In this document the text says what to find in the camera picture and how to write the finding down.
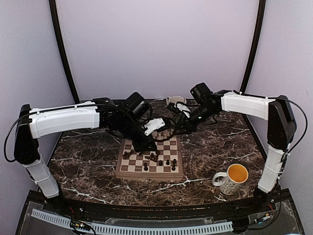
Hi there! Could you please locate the black frame post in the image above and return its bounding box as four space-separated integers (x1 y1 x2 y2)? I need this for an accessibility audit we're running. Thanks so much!
239 0 266 93
48 0 80 104

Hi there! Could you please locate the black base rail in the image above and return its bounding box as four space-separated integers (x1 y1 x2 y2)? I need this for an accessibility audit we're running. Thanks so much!
19 189 298 222

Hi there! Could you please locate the pile of dark chess pieces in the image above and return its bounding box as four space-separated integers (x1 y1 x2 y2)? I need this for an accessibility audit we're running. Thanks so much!
122 150 159 162

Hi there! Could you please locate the white mug yellow inside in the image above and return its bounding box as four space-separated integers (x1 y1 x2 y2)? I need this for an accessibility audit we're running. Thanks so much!
212 164 249 196

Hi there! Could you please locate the white chess pieces row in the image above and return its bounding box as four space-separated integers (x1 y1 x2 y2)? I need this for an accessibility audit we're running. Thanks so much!
152 130 172 141

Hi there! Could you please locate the wooden chess board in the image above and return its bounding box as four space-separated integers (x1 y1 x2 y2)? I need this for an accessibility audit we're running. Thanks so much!
115 136 183 181

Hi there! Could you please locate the left black frame post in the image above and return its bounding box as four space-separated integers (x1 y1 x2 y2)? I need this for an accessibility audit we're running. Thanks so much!
48 0 80 104

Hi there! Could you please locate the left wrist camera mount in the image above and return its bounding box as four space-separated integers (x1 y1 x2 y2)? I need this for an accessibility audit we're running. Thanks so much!
144 118 165 136

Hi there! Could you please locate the right black frame post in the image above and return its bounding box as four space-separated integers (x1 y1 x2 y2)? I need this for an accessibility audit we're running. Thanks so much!
239 0 266 93

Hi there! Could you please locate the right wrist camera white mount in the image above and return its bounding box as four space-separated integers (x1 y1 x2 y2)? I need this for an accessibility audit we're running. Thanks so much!
167 102 191 118

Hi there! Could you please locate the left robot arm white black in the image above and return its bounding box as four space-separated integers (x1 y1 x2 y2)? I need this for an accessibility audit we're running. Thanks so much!
3 92 164 213

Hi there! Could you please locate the seashell pattern mug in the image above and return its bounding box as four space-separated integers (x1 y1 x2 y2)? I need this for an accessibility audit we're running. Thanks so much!
166 96 187 105

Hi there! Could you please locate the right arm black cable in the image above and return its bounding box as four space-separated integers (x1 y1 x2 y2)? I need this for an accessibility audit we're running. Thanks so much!
278 96 308 162

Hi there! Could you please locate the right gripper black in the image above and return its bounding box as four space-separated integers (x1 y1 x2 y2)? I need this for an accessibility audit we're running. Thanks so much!
174 104 217 135

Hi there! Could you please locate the white cable duct strip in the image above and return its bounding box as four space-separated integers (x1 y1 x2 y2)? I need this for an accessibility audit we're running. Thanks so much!
31 209 233 235

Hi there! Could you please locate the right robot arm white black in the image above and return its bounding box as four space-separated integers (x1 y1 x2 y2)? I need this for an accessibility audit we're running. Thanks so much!
171 83 297 194

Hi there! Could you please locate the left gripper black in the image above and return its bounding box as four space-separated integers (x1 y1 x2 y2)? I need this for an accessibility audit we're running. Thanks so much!
118 115 157 153

